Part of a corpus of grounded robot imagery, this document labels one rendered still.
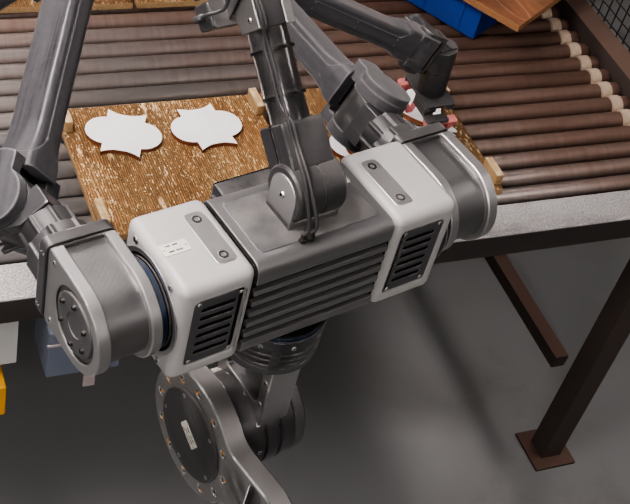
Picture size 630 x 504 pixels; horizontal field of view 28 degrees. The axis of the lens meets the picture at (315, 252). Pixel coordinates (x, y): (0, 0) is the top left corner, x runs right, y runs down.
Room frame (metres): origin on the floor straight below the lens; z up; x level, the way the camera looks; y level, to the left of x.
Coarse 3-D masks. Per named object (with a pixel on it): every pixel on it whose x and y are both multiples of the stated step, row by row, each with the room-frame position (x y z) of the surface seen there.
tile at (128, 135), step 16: (112, 112) 1.87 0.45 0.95; (96, 128) 1.81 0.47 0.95; (112, 128) 1.82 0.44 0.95; (128, 128) 1.83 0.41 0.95; (144, 128) 1.85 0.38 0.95; (96, 144) 1.77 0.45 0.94; (112, 144) 1.78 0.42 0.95; (128, 144) 1.79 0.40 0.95; (144, 144) 1.80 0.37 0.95; (160, 144) 1.82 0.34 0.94
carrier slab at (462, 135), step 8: (312, 88) 2.14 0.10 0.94; (312, 96) 2.11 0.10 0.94; (320, 96) 2.12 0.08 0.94; (312, 104) 2.08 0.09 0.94; (320, 104) 2.09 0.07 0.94; (312, 112) 2.06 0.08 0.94; (448, 112) 2.19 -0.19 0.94; (456, 128) 2.14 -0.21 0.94; (464, 128) 2.15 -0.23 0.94; (328, 136) 1.99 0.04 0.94; (456, 136) 2.11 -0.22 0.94; (464, 136) 2.12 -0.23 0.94; (464, 144) 2.10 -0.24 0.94; (472, 144) 2.10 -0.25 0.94; (472, 152) 2.08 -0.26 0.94; (480, 152) 2.09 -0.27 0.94; (480, 160) 2.06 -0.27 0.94; (496, 192) 1.98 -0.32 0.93
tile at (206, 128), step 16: (176, 112) 1.93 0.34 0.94; (192, 112) 1.93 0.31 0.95; (208, 112) 1.95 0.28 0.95; (224, 112) 1.96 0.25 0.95; (176, 128) 1.87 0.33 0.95; (192, 128) 1.89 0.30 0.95; (208, 128) 1.90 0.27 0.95; (224, 128) 1.91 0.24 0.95; (240, 128) 1.93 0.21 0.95; (192, 144) 1.85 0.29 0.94; (208, 144) 1.85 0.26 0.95; (224, 144) 1.87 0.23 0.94
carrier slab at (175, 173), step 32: (224, 96) 2.03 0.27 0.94; (160, 128) 1.87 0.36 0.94; (256, 128) 1.95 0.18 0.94; (96, 160) 1.73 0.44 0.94; (128, 160) 1.76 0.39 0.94; (160, 160) 1.78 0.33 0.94; (192, 160) 1.81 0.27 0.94; (224, 160) 1.83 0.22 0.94; (256, 160) 1.86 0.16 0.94; (96, 192) 1.65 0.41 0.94; (128, 192) 1.67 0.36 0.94; (160, 192) 1.70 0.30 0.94; (192, 192) 1.72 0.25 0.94; (128, 224) 1.59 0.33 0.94
